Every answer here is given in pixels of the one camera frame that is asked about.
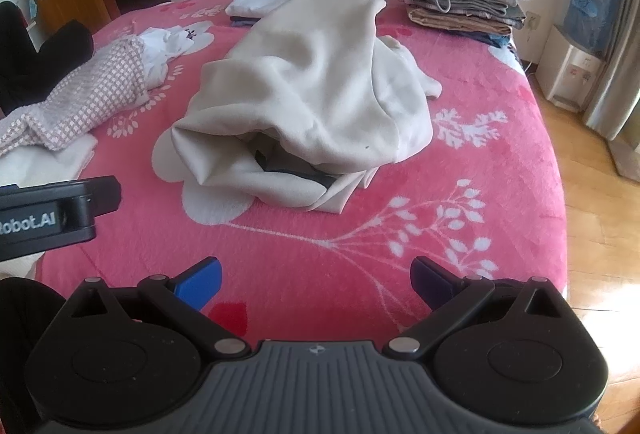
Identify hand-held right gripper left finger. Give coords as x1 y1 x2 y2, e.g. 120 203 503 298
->
67 257 250 357

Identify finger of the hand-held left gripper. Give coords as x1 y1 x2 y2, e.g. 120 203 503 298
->
87 176 123 217

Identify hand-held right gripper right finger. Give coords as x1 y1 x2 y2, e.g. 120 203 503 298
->
386 257 568 357

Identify beige zip jacket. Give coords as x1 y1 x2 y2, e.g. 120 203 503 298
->
151 0 443 215

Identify pink checked knit garment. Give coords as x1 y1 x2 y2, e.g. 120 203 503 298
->
0 36 151 157

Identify pink floral blanket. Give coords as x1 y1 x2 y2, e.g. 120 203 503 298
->
0 0 571 340

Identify white crumpled shirt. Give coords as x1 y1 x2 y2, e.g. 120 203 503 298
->
136 26 195 91

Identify black garment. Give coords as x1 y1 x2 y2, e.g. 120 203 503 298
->
0 1 96 115

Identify brown floor mat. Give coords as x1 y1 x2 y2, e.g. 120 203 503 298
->
606 133 640 181

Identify white water dispenser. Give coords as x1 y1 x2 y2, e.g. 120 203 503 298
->
537 24 608 113

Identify grey curtain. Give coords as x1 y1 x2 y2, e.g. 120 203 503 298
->
582 0 640 142

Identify blue water bottle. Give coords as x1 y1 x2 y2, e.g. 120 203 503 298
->
564 0 621 55

